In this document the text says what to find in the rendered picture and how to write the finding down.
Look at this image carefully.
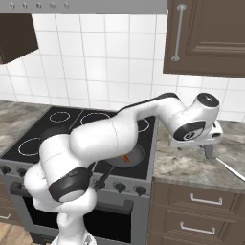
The white spatula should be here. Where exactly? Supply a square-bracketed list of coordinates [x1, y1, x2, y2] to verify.
[215, 157, 245, 182]

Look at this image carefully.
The black range knob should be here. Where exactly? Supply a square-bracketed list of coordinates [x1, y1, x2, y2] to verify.
[114, 181, 127, 194]
[16, 167, 28, 178]
[134, 184, 148, 197]
[0, 165, 11, 176]
[94, 179, 106, 191]

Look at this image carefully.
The brown wall cupboard door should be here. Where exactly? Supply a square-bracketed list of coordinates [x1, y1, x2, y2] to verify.
[163, 0, 245, 79]

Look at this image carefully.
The silver cupboard door handle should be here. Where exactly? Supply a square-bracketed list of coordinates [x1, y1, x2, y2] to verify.
[170, 3, 188, 62]

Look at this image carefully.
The grey oven range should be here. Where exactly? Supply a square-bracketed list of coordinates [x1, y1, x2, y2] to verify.
[0, 106, 158, 245]

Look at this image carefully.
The dark oven door handle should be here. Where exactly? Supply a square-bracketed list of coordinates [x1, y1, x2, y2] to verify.
[9, 181, 135, 215]

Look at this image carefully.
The grey range hood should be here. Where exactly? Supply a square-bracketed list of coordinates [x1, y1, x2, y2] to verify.
[0, 0, 169, 15]

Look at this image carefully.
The dark brown wall cupboard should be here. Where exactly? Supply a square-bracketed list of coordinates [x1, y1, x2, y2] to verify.
[0, 13, 40, 66]

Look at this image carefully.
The black oven door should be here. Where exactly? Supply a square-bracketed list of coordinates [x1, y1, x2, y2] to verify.
[10, 186, 151, 245]

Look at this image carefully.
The white drawer handle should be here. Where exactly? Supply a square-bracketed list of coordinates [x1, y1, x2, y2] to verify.
[189, 192, 224, 207]
[179, 221, 216, 236]

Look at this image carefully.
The brown drawer front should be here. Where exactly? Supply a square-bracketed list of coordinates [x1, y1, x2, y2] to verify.
[157, 234, 229, 245]
[167, 184, 239, 214]
[162, 209, 235, 238]

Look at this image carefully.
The grey frying pan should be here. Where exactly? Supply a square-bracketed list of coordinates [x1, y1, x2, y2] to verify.
[94, 143, 146, 192]

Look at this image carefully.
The brown base cupboard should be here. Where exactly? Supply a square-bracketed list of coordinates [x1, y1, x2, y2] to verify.
[0, 176, 23, 228]

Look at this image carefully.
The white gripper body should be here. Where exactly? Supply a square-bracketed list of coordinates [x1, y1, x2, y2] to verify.
[168, 131, 224, 149]

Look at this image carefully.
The black hob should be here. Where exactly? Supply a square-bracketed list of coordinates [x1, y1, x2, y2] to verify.
[1, 106, 158, 181]

